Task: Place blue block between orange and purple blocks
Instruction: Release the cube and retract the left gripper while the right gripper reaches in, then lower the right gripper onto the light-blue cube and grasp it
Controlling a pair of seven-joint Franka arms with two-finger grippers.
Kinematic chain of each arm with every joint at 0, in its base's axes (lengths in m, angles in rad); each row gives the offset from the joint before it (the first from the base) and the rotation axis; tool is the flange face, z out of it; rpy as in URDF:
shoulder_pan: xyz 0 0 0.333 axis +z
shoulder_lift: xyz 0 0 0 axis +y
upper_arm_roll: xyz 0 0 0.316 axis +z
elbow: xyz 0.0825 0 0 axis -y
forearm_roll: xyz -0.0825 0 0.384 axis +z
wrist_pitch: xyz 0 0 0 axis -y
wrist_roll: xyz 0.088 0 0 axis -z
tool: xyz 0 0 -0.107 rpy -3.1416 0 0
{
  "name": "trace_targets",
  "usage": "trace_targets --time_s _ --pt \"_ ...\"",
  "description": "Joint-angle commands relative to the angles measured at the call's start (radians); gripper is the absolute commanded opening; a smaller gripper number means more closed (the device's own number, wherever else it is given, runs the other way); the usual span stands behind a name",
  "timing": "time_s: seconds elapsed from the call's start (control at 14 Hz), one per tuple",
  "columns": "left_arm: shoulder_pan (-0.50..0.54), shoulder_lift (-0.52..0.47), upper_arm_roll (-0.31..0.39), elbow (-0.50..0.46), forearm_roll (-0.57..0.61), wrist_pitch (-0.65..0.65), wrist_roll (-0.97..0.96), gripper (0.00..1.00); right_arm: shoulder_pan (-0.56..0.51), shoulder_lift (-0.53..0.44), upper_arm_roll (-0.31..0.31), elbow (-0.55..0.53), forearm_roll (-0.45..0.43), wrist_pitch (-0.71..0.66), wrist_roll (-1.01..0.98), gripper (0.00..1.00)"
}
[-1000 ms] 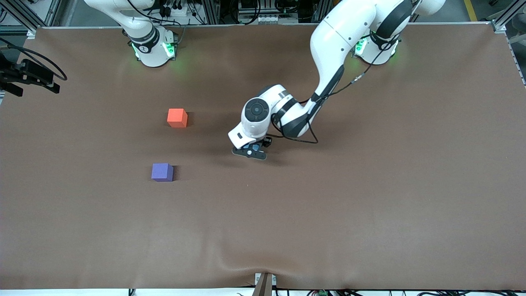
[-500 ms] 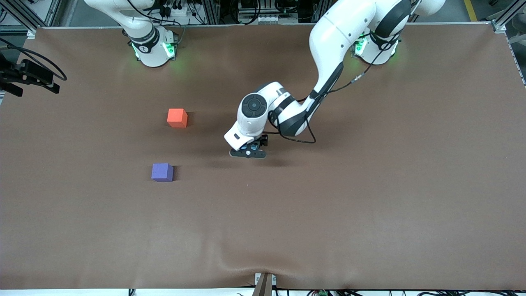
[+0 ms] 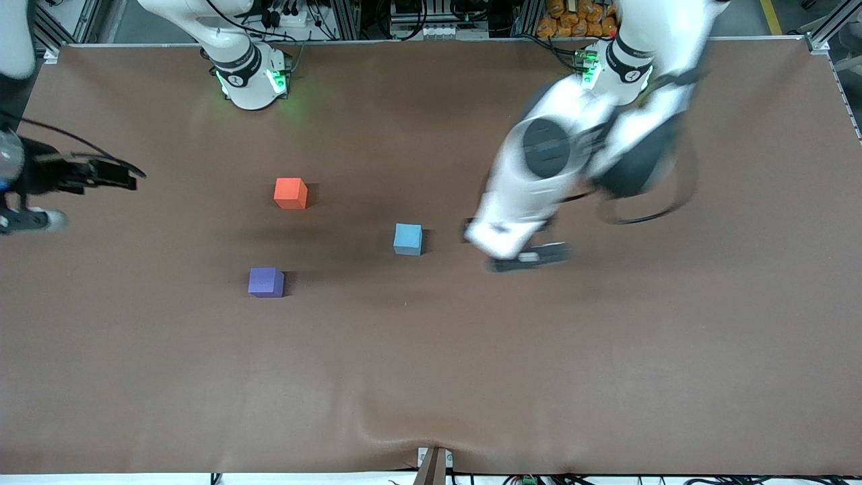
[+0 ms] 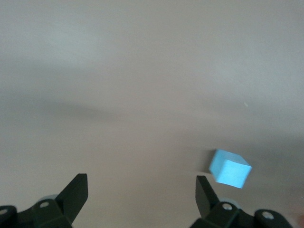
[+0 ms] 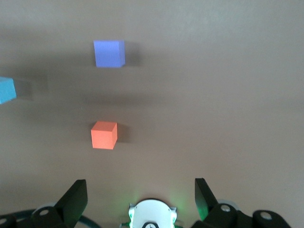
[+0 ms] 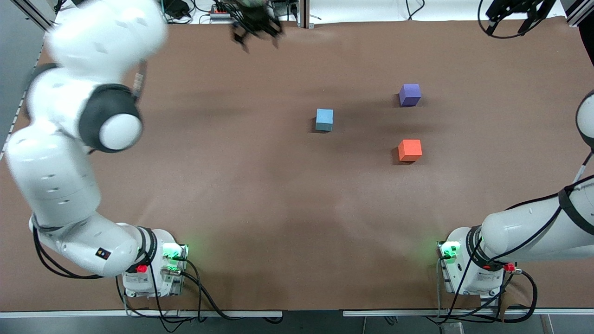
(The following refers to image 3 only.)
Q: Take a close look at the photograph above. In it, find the aluminium frame strut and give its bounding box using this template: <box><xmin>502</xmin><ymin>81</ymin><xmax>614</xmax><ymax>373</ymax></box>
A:
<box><xmin>32</xmin><ymin>0</ymin><xmax>65</xmax><ymax>63</ymax></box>
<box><xmin>805</xmin><ymin>0</ymin><xmax>851</xmax><ymax>53</ymax></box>

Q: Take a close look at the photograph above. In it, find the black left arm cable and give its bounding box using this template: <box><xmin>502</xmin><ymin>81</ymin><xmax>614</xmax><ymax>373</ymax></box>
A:
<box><xmin>598</xmin><ymin>111</ymin><xmax>700</xmax><ymax>226</ymax></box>

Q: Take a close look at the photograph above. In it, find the blue foam block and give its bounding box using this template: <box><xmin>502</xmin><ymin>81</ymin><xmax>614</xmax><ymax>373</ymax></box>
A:
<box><xmin>393</xmin><ymin>223</ymin><xmax>424</xmax><ymax>257</ymax></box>

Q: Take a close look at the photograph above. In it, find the brown table mat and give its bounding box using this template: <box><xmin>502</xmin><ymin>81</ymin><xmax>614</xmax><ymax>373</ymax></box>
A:
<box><xmin>0</xmin><ymin>39</ymin><xmax>862</xmax><ymax>476</ymax></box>

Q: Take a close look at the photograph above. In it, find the white power strip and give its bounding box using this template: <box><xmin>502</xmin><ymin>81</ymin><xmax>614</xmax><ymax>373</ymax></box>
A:
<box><xmin>265</xmin><ymin>5</ymin><xmax>318</xmax><ymax>30</ymax></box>

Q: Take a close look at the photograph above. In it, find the aluminium frame post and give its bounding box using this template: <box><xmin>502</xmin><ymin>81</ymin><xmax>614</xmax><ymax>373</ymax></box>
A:
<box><xmin>335</xmin><ymin>0</ymin><xmax>363</xmax><ymax>40</ymax></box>

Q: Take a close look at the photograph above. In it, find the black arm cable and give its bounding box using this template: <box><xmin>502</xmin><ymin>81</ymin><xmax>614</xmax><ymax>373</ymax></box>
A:
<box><xmin>598</xmin><ymin>111</ymin><xmax>700</xmax><ymax>226</ymax></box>
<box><xmin>0</xmin><ymin>110</ymin><xmax>147</xmax><ymax>180</ymax></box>

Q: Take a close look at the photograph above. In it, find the bag of orange snacks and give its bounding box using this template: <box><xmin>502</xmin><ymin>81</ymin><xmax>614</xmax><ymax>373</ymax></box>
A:
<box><xmin>537</xmin><ymin>0</ymin><xmax>621</xmax><ymax>39</ymax></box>

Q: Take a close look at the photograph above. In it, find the brown camera mount bracket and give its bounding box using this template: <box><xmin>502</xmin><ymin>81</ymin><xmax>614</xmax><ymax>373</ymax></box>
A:
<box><xmin>416</xmin><ymin>446</ymin><xmax>455</xmax><ymax>485</ymax></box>

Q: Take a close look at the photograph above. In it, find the black device with white sockets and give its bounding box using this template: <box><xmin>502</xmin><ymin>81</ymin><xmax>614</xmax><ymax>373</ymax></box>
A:
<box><xmin>389</xmin><ymin>0</ymin><xmax>467</xmax><ymax>40</ymax></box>

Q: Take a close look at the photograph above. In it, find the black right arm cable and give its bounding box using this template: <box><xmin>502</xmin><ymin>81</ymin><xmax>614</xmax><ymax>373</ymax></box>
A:
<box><xmin>0</xmin><ymin>110</ymin><xmax>147</xmax><ymax>180</ymax></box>

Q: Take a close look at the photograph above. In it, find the orange foam block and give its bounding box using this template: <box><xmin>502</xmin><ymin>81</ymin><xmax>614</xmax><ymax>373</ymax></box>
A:
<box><xmin>273</xmin><ymin>177</ymin><xmax>309</xmax><ymax>210</ymax></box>

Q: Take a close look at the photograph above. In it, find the purple foam block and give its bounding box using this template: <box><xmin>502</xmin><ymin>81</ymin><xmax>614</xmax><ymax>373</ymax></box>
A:
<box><xmin>247</xmin><ymin>267</ymin><xmax>286</xmax><ymax>298</ymax></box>

